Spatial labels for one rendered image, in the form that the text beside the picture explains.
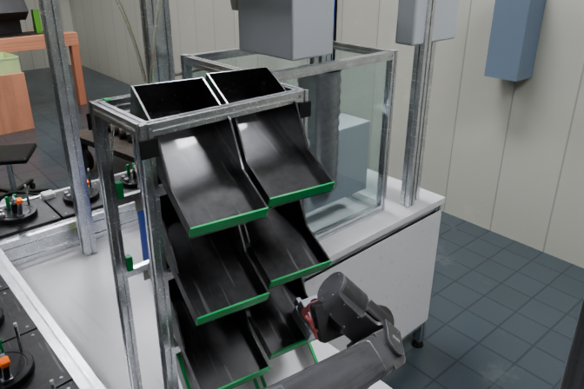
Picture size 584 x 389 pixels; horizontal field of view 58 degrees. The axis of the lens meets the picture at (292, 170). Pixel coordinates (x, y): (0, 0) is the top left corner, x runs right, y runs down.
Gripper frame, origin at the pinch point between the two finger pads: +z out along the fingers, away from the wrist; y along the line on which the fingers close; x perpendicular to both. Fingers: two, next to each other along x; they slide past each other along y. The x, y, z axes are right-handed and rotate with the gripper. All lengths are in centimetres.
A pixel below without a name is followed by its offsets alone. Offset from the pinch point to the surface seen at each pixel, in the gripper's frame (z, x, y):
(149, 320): 78, 7, 14
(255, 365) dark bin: 3.6, 6.6, 12.7
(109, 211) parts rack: 14.1, -26.9, 30.0
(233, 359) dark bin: 5.3, 4.5, 16.1
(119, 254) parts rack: 19.0, -18.3, 29.1
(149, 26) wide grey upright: 90, -88, -10
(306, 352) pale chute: 14.6, 12.2, -3.7
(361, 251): 85, 10, -74
